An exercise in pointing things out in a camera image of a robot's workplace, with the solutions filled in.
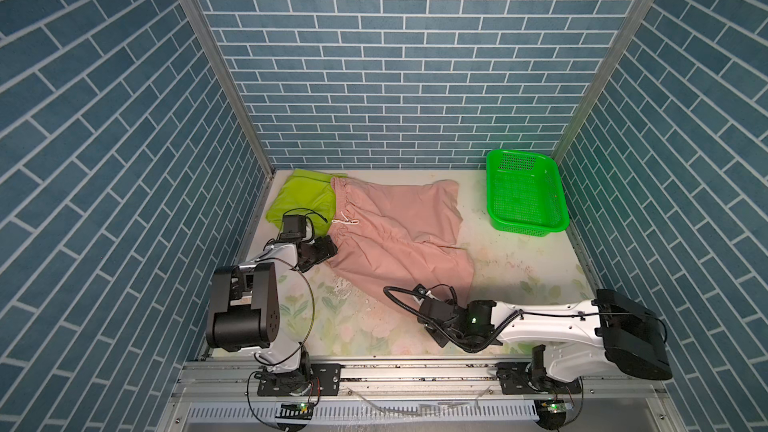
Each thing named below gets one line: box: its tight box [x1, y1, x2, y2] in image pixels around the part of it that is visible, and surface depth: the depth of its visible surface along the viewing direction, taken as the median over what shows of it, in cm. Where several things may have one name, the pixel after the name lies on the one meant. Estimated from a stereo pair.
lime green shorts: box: [266, 168, 348, 236], surface depth 110 cm
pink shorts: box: [328, 178, 474, 299], surface depth 101 cm
